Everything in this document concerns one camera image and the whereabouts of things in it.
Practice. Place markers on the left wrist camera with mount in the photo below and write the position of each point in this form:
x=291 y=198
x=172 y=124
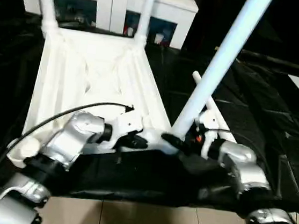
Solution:
x=126 y=123

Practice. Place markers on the long black bar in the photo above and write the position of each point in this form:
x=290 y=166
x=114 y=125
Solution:
x=279 y=62

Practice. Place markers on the black shiny mat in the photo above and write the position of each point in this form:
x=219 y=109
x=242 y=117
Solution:
x=259 y=116

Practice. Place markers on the small white cup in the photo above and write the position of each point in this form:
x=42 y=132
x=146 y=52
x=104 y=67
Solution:
x=158 y=38
x=130 y=31

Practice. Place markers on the red bottle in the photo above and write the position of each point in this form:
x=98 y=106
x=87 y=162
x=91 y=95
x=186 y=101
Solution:
x=125 y=29

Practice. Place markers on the white plastic table top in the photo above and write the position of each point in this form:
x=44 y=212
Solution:
x=89 y=70

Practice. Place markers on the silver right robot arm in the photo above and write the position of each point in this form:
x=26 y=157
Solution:
x=244 y=160

